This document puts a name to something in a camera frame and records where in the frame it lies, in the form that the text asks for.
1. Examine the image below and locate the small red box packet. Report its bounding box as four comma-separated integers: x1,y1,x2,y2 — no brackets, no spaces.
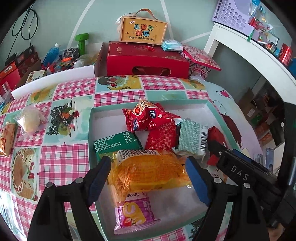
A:
207,126,228,166

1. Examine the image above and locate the silver green cracker packet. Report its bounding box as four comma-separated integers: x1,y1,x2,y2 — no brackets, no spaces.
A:
172,119,208,157

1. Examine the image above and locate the red patterned foil packet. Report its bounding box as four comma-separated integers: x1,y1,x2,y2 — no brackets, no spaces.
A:
145,120,177,151

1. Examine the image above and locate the red good luck snack bag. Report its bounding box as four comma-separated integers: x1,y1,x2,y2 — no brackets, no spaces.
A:
122,99,181,133

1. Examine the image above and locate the orange bread packet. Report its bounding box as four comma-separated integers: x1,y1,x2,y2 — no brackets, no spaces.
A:
107,150,191,206

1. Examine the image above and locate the pink swiss roll packet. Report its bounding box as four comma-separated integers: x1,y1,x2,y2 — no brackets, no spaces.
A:
114,192,161,235

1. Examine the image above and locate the orange swiss roll packet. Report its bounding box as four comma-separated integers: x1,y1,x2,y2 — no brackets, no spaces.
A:
0,122,16,158

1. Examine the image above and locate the dark green snack packet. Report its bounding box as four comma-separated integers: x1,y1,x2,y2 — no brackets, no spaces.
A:
93,131,142,161

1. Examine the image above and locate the clear bag white bun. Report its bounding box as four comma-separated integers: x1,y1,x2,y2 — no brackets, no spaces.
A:
15,104,47,135

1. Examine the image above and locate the teal cardboard tray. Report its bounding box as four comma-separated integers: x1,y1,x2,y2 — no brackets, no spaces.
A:
88,99,239,240

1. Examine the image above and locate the pink patterned tin box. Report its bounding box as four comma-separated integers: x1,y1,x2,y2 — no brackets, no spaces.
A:
181,45,221,79

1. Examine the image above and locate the pink plaid tablecloth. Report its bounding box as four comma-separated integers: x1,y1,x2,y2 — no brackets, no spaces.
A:
1,75,262,240

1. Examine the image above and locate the white shelf table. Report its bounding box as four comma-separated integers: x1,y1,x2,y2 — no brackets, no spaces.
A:
204,23,296,104

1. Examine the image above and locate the blue wet wipes pack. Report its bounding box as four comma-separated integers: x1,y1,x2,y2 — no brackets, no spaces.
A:
161,39,183,52

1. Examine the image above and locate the large red gift box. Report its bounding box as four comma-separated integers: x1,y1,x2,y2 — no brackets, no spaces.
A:
106,41,189,78

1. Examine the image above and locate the clear plastic box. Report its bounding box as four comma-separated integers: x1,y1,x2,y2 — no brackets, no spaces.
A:
0,82,14,108

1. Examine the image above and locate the lavender perforated basket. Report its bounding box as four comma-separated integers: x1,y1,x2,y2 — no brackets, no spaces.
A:
212,0,254,35

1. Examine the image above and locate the cardboard box of clutter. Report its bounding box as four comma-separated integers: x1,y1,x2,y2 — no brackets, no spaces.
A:
14,43,105,90

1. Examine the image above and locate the yellow handbag gift box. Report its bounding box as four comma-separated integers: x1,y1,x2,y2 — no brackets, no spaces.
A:
115,9,168,46

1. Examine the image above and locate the white foam board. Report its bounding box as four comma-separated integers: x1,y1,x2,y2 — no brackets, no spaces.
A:
11,65,95,99

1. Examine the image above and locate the orange red flat box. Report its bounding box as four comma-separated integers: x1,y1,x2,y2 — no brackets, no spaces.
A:
0,45,35,78

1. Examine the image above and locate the dark red gift box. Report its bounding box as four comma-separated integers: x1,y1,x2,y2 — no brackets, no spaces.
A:
1,52,41,90

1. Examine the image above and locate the blue liquid bottle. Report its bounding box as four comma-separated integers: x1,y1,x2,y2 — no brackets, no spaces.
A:
42,42,59,68

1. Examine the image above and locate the colourful toy bundle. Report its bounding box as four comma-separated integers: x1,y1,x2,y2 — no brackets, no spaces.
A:
57,47,80,71

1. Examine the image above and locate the green dumbbell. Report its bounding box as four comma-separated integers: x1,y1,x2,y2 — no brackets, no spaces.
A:
75,33,89,55

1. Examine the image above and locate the black power cable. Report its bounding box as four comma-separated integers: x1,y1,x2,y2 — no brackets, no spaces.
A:
6,2,40,61

